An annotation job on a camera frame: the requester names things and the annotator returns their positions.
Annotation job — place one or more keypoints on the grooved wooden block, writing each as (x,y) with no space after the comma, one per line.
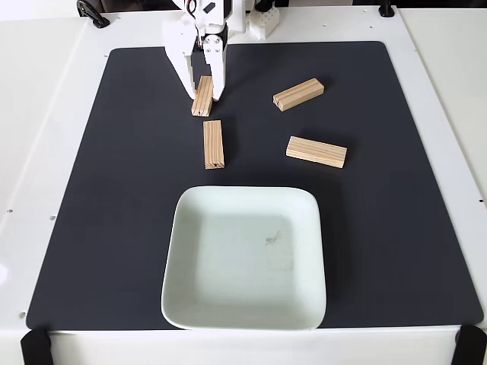
(298,94)
(213,144)
(202,100)
(316,151)

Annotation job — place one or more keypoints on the pale green square plate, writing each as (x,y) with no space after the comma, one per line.
(198,228)

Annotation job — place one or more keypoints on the black table clamp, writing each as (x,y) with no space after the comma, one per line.
(93,13)
(386,9)

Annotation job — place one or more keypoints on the black rubber mat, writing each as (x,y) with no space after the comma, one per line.
(114,190)

